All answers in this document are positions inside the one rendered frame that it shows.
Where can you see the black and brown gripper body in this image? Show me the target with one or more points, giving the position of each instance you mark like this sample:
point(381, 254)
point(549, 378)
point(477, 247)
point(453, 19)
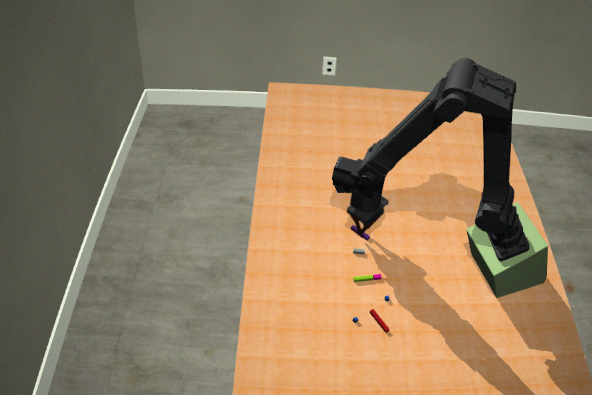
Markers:
point(371, 209)

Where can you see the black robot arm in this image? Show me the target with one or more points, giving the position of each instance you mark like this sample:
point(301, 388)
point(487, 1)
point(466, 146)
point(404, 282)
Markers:
point(462, 88)

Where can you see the lime green rod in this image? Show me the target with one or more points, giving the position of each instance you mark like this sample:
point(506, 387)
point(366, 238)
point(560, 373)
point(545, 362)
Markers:
point(363, 278)

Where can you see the purple rod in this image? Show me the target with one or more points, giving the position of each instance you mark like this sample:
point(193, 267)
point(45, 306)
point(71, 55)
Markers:
point(364, 235)

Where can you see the red rod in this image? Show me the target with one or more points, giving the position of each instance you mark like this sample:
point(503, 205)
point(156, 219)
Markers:
point(379, 321)

